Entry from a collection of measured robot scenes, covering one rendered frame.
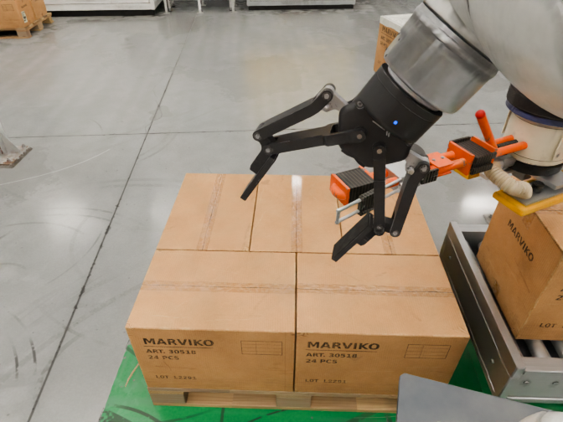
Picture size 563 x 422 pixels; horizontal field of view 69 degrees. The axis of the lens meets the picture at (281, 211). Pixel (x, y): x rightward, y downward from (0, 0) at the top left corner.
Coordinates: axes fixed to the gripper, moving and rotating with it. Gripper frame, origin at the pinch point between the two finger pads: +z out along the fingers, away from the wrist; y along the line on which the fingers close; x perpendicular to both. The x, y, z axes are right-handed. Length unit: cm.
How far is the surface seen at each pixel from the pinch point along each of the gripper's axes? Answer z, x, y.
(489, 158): -6, -61, -41
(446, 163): 0, -56, -32
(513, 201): -1, -62, -56
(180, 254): 104, -78, 8
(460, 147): -3, -62, -34
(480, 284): 35, -82, -88
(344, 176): 12.7, -43.0, -12.1
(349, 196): 13.8, -38.6, -15.0
